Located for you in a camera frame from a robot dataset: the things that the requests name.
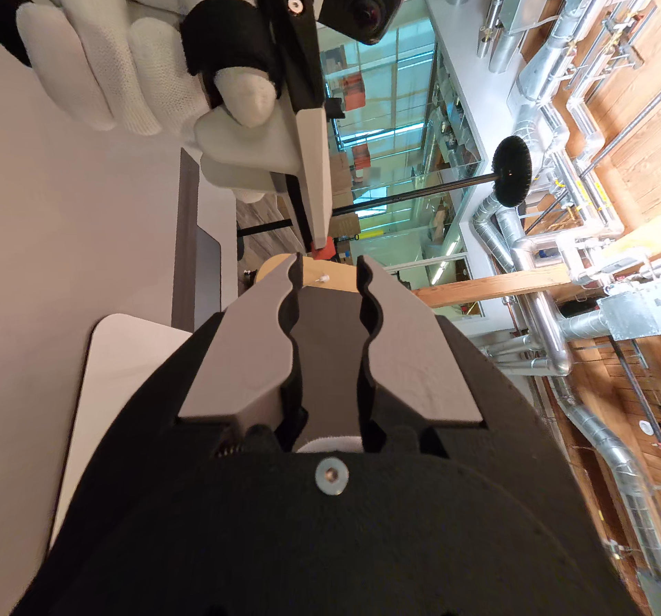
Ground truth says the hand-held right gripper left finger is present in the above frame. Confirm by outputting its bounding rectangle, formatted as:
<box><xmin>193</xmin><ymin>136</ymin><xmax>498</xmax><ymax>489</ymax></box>
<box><xmin>177</xmin><ymin>252</ymin><xmax>304</xmax><ymax>425</ymax></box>

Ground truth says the large rectangular silver duct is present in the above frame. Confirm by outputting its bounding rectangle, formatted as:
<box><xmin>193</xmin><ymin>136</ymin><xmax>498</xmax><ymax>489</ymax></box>
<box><xmin>598</xmin><ymin>290</ymin><xmax>661</xmax><ymax>342</ymax></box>

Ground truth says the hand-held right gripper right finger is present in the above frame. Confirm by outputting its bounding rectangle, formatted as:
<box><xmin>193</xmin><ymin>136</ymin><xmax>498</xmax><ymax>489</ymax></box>
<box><xmin>355</xmin><ymin>254</ymin><xmax>484</xmax><ymax>452</ymax></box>

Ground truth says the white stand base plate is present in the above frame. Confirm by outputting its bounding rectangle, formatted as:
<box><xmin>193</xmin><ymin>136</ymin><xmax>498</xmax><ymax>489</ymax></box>
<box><xmin>48</xmin><ymin>312</ymin><xmax>196</xmax><ymax>551</ymax></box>

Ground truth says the person's left hand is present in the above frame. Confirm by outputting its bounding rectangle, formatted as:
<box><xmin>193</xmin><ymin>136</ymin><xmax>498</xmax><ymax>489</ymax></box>
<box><xmin>0</xmin><ymin>0</ymin><xmax>278</xmax><ymax>137</ymax></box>

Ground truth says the spiral silver air duct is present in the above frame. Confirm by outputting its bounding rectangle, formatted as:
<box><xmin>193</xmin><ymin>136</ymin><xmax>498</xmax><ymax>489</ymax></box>
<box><xmin>555</xmin><ymin>389</ymin><xmax>661</xmax><ymax>606</ymax></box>

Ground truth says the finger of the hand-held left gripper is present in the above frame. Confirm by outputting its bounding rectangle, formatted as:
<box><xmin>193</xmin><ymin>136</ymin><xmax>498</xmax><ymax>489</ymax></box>
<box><xmin>194</xmin><ymin>98</ymin><xmax>333</xmax><ymax>250</ymax></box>
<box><xmin>199</xmin><ymin>154</ymin><xmax>316</xmax><ymax>256</ymax></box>

